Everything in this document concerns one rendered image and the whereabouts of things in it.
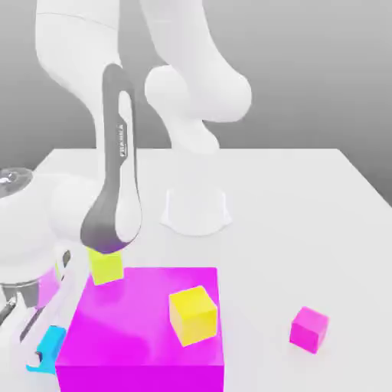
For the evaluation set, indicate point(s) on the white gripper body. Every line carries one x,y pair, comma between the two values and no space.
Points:
53,312

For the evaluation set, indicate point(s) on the small magenta cube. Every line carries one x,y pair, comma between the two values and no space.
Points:
307,330

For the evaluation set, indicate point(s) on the large magenta box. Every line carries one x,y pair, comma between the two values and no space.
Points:
134,343

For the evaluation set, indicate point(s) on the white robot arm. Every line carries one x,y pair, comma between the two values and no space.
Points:
196,92

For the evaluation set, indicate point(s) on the small lime yellow cube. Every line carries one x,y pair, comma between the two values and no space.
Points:
105,267

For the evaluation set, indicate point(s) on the small cyan cube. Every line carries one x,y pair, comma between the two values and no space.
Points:
57,346

